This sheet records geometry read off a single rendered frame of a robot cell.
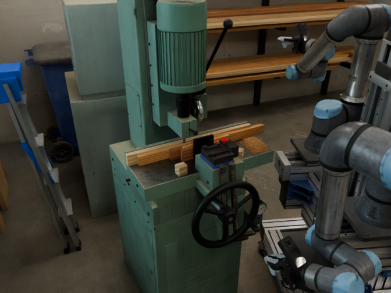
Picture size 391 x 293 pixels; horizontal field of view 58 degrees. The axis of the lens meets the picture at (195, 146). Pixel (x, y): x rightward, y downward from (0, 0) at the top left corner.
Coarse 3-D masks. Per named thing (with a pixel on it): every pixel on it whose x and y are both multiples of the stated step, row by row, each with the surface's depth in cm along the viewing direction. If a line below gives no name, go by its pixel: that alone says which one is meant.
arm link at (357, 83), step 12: (372, 12) 140; (384, 12) 141; (372, 24) 141; (384, 24) 143; (360, 36) 147; (372, 36) 145; (360, 48) 150; (372, 48) 148; (360, 60) 152; (372, 60) 152; (360, 72) 154; (348, 84) 160; (360, 84) 156; (348, 96) 161; (360, 96) 159; (348, 108) 160; (360, 108) 160; (348, 120) 161
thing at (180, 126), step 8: (168, 112) 146; (176, 112) 146; (168, 120) 148; (176, 120) 141; (184, 120) 139; (192, 120) 139; (176, 128) 143; (184, 128) 139; (192, 128) 141; (184, 136) 140
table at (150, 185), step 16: (240, 144) 157; (160, 160) 145; (176, 160) 145; (192, 160) 145; (256, 160) 150; (272, 160) 155; (128, 176) 145; (144, 176) 135; (160, 176) 135; (176, 176) 135; (192, 176) 136; (144, 192) 128; (160, 192) 132; (208, 192) 131
